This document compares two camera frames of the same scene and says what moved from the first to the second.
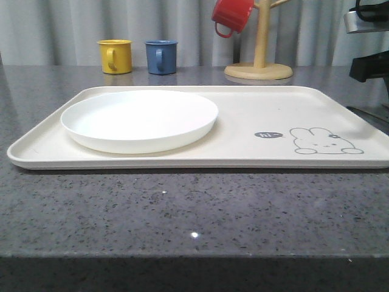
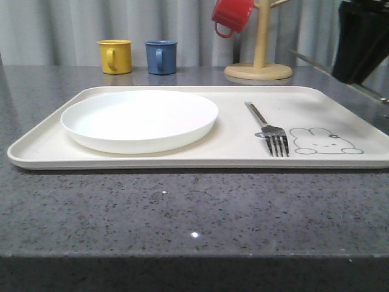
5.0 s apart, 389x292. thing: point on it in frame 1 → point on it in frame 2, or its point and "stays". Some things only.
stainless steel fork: x=368 y=116 → x=274 y=134
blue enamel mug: x=161 y=56 stays
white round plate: x=138 y=121 stays
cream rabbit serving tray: x=257 y=127 stays
